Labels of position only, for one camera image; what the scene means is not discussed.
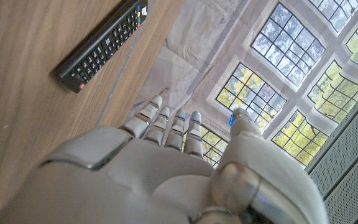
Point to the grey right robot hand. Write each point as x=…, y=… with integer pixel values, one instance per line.
x=135, y=186

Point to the black TV remote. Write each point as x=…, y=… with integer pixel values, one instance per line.
x=101, y=46

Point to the printed window backdrop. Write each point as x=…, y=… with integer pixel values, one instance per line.
x=259, y=62

